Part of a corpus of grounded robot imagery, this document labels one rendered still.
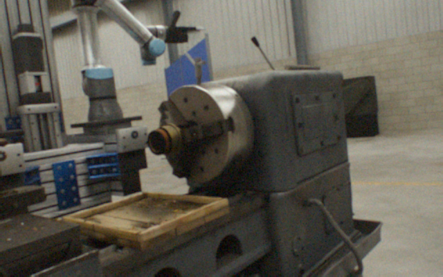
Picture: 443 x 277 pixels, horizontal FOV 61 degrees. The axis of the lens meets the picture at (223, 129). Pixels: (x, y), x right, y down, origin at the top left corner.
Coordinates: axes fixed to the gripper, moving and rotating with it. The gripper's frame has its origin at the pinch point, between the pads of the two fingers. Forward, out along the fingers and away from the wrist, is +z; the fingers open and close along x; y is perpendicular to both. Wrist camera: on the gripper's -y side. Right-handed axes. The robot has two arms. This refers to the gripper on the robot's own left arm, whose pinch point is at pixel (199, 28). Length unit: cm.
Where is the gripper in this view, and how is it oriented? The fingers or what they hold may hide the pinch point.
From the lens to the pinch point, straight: 207.7
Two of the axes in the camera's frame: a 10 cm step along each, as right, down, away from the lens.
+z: 8.8, -1.3, 4.5
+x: 4.7, 1.3, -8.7
